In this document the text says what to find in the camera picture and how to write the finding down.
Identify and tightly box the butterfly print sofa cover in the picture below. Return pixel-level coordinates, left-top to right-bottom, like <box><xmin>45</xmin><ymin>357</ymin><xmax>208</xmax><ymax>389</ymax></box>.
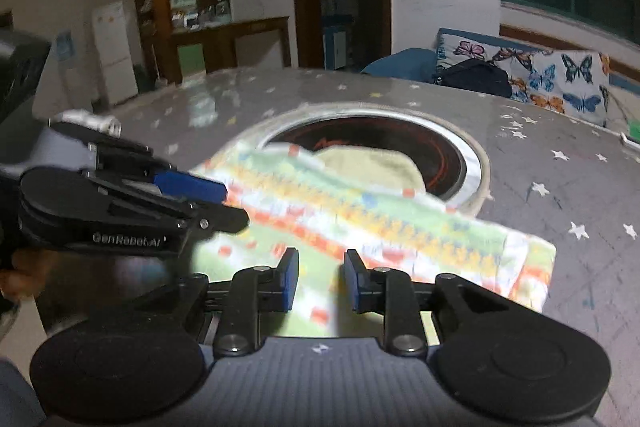
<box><xmin>435</xmin><ymin>28</ymin><xmax>612</xmax><ymax>128</ymax></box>

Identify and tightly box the water dispenser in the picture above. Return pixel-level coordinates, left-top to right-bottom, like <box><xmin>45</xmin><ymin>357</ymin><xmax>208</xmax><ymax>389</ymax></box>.
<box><xmin>54</xmin><ymin>28</ymin><xmax>85</xmax><ymax>110</ymax></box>

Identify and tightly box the grey star-print tablecloth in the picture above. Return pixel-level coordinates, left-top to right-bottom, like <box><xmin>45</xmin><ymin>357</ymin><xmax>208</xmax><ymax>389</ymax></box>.
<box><xmin>32</xmin><ymin>67</ymin><xmax>640</xmax><ymax>427</ymax></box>

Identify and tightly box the person's grey clothing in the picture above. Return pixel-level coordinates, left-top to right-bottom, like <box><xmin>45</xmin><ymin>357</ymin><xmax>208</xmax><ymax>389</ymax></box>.
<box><xmin>0</xmin><ymin>357</ymin><xmax>48</xmax><ymax>427</ymax></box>

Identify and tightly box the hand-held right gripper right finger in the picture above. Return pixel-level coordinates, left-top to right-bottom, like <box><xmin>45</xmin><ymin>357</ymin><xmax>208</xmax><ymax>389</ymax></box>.
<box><xmin>343</xmin><ymin>249</ymin><xmax>513</xmax><ymax>358</ymax></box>

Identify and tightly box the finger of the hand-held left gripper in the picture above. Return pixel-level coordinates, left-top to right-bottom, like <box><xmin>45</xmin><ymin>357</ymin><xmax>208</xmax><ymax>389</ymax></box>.
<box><xmin>85</xmin><ymin>172</ymin><xmax>250</xmax><ymax>234</ymax></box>
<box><xmin>94</xmin><ymin>146</ymin><xmax>229</xmax><ymax>204</ymax></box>

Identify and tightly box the wooden counter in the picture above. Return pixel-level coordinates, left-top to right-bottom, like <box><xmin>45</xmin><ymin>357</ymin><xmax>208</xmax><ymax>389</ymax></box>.
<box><xmin>170</xmin><ymin>16</ymin><xmax>292</xmax><ymax>80</ymax></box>

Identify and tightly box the white refrigerator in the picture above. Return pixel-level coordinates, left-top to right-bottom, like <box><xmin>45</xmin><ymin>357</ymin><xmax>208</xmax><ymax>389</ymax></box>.
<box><xmin>91</xmin><ymin>0</ymin><xmax>139</xmax><ymax>106</ymax></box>

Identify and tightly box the black bag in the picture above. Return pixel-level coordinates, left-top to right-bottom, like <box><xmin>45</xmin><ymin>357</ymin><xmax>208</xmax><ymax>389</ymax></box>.
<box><xmin>431</xmin><ymin>58</ymin><xmax>514</xmax><ymax>98</ymax></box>

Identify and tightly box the round built-in hotplate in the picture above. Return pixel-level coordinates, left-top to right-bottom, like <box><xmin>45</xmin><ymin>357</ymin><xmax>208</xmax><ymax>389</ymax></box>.
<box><xmin>254</xmin><ymin>103</ymin><xmax>492</xmax><ymax>214</ymax></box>

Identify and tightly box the blue cushion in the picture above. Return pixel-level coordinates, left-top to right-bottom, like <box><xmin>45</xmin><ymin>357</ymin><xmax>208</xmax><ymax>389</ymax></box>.
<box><xmin>360</xmin><ymin>48</ymin><xmax>438</xmax><ymax>84</ymax></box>

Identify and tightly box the colourful patterned cloth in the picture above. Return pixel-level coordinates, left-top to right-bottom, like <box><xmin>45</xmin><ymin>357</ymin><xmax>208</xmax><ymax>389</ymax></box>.
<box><xmin>191</xmin><ymin>142</ymin><xmax>557</xmax><ymax>339</ymax></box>

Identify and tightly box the blue and white box appliance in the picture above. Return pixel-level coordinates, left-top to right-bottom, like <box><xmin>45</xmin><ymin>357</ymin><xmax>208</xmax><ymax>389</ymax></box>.
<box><xmin>321</xmin><ymin>16</ymin><xmax>349</xmax><ymax>70</ymax></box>

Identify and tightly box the person's left hand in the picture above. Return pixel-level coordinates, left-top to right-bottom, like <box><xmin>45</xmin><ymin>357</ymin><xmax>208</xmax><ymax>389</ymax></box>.
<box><xmin>0</xmin><ymin>249</ymin><xmax>53</xmax><ymax>303</ymax></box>

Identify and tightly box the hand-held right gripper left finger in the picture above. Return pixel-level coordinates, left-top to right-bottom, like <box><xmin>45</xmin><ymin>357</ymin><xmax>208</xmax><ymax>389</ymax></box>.
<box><xmin>122</xmin><ymin>247</ymin><xmax>300</xmax><ymax>358</ymax></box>

